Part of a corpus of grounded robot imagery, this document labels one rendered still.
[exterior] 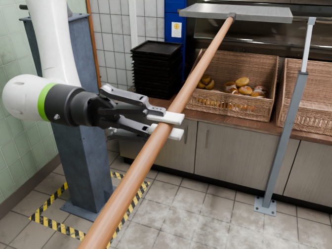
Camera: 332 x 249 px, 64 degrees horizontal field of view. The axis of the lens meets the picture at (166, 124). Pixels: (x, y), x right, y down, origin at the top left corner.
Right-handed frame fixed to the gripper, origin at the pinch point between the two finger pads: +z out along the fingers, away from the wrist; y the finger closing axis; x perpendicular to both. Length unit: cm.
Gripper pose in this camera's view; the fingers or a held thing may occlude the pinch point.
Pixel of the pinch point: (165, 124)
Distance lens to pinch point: 53.5
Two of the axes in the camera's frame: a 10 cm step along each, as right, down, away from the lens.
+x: -3.3, 5.4, -7.7
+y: 0.1, 8.2, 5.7
